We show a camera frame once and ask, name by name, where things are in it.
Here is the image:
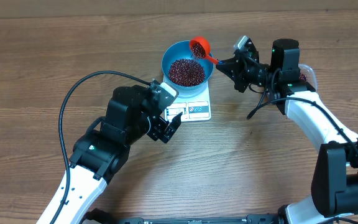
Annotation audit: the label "blue plastic bowl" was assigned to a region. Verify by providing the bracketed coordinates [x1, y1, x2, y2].
[162, 40, 214, 89]

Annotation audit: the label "red measuring scoop blue handle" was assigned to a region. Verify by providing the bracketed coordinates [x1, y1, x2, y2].
[189, 36, 221, 65]

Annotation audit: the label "white digital kitchen scale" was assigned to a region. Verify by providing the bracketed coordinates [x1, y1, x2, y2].
[164, 82, 212, 123]

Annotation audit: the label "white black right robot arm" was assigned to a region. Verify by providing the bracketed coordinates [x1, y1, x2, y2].
[216, 37, 358, 223]

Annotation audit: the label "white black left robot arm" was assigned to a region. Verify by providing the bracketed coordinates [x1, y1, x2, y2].
[38, 80, 181, 223]

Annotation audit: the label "clear container of red beans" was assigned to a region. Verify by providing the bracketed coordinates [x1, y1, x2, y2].
[298, 63, 318, 90]

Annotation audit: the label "red beans in bowl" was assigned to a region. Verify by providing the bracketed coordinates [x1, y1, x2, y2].
[168, 58, 205, 87]

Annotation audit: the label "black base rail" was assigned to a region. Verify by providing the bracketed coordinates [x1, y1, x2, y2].
[80, 208, 287, 224]

